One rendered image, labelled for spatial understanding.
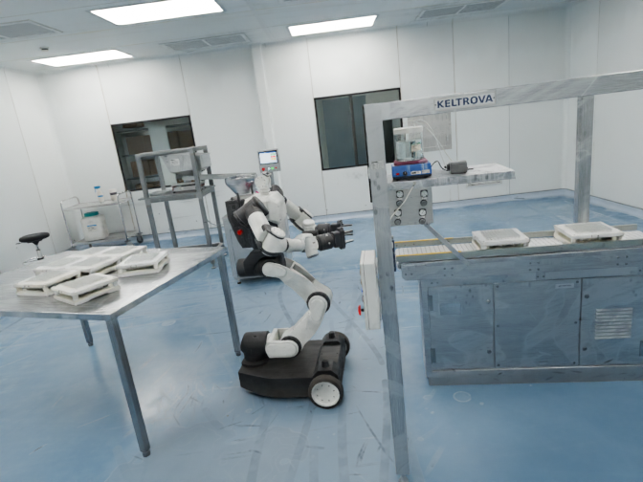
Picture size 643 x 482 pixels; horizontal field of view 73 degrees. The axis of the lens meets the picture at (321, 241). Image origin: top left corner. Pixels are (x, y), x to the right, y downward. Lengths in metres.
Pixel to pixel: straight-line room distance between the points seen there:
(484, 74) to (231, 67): 3.98
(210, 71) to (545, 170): 5.66
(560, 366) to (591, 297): 0.44
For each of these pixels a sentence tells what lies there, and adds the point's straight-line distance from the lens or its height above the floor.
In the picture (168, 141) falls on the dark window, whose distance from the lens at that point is 7.72.
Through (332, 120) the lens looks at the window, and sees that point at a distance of 7.26.
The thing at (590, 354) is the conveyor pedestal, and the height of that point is 0.18.
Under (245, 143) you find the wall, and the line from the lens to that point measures 7.38.
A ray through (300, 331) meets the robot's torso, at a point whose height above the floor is 0.38.
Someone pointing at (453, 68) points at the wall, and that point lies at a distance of 7.56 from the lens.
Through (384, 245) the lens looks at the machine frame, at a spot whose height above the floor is 1.11.
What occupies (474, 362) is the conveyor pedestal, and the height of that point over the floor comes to 0.15.
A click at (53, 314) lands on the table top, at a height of 0.82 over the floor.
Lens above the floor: 1.56
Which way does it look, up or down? 15 degrees down
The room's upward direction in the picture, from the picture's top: 7 degrees counter-clockwise
